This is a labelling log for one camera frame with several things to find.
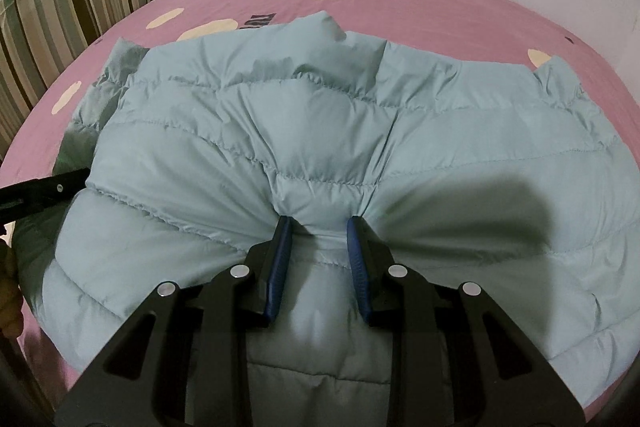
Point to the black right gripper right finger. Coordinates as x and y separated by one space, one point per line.
457 358

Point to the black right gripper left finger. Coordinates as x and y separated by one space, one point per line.
180 358

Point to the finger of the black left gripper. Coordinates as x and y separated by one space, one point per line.
27 198

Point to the light blue puffer jacket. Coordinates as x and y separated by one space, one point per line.
499 174

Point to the pink polka dot bedsheet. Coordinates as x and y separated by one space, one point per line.
491 31

